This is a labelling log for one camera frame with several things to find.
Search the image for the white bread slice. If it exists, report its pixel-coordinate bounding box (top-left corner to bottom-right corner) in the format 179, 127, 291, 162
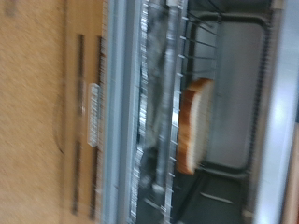
175, 77, 217, 175

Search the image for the silver toaster oven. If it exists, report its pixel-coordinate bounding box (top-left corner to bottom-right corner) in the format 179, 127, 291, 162
101, 0, 299, 224

